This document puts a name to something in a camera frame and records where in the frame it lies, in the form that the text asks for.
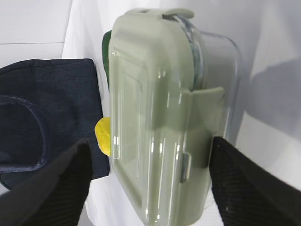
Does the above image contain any glass container with green lid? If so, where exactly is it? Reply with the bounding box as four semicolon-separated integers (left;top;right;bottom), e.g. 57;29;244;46
109;8;240;226

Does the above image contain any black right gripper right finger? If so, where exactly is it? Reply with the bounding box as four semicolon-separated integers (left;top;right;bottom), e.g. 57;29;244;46
211;137;301;226

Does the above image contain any dark navy fabric bag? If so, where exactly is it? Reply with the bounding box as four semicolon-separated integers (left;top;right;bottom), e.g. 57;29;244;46
0;59;110;189

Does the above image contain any green cucumber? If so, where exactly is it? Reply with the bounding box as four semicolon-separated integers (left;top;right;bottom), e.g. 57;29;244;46
102;30;112;87

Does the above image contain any yellow lemon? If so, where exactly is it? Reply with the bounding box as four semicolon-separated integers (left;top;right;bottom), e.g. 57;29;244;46
95;117;111;156

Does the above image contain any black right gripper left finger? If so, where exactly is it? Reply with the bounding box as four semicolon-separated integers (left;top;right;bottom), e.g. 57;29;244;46
0;139;93;226

